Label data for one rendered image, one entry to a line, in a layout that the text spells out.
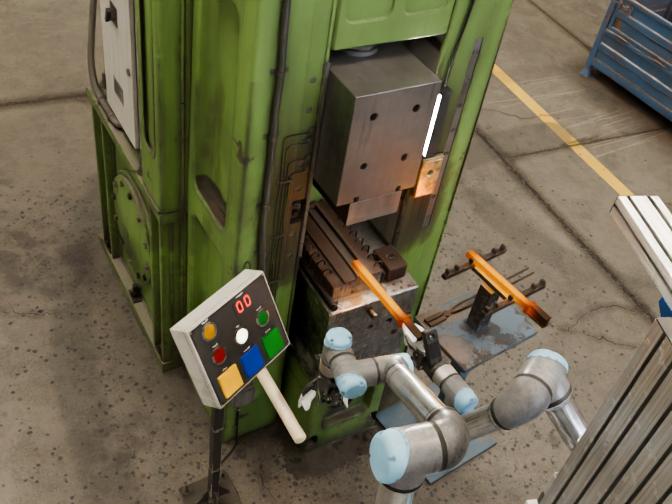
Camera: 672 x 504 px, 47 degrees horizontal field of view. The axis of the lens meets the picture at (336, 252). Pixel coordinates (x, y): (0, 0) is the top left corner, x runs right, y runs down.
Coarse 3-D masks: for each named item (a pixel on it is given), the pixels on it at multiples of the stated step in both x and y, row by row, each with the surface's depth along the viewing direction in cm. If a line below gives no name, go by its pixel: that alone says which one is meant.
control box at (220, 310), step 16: (256, 272) 241; (224, 288) 237; (240, 288) 234; (256, 288) 239; (208, 304) 231; (224, 304) 229; (240, 304) 234; (256, 304) 239; (272, 304) 245; (192, 320) 224; (208, 320) 225; (224, 320) 230; (240, 320) 234; (256, 320) 239; (272, 320) 245; (176, 336) 223; (192, 336) 221; (224, 336) 230; (256, 336) 240; (192, 352) 223; (208, 352) 225; (240, 352) 235; (192, 368) 228; (208, 368) 226; (224, 368) 231; (240, 368) 236; (208, 384) 227; (208, 400) 232; (224, 400) 231
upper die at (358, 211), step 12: (324, 192) 258; (396, 192) 252; (348, 204) 245; (360, 204) 247; (372, 204) 250; (384, 204) 253; (396, 204) 257; (348, 216) 248; (360, 216) 251; (372, 216) 254
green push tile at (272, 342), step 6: (276, 330) 246; (264, 336) 243; (270, 336) 244; (276, 336) 246; (264, 342) 242; (270, 342) 244; (276, 342) 246; (282, 342) 248; (264, 348) 243; (270, 348) 244; (276, 348) 246; (270, 354) 244
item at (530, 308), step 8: (472, 256) 288; (480, 264) 286; (488, 264) 286; (488, 272) 284; (496, 272) 284; (496, 280) 282; (504, 280) 281; (504, 288) 280; (512, 288) 279; (520, 296) 276; (520, 304) 275; (528, 304) 273; (536, 304) 273; (528, 312) 275; (536, 312) 271; (544, 312) 270; (536, 320) 272; (544, 320) 270
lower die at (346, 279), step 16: (320, 208) 297; (320, 224) 291; (336, 224) 293; (304, 240) 286; (320, 240) 286; (352, 240) 288; (320, 256) 281; (336, 256) 281; (320, 272) 277; (336, 272) 276; (352, 272) 276; (336, 288) 272; (352, 288) 277; (368, 288) 282
